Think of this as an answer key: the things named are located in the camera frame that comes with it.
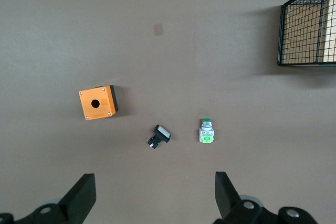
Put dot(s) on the small brown tape patch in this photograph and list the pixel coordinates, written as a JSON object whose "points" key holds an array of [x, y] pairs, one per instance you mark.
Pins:
{"points": [[158, 30]]}

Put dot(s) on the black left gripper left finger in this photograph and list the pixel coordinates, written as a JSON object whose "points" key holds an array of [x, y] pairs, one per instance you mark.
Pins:
{"points": [[76, 203]]}

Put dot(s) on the black square white-faced button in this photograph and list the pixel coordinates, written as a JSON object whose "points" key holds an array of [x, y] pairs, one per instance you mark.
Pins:
{"points": [[161, 133]]}

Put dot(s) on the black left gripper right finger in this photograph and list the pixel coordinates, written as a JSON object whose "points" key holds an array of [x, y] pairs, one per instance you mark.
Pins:
{"points": [[227, 197]]}

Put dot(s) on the green push button switch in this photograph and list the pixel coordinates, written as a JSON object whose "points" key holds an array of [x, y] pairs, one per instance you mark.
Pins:
{"points": [[206, 134]]}

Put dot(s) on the orange button enclosure box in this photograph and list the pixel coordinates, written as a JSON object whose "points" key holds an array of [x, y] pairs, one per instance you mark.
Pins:
{"points": [[98, 103]]}

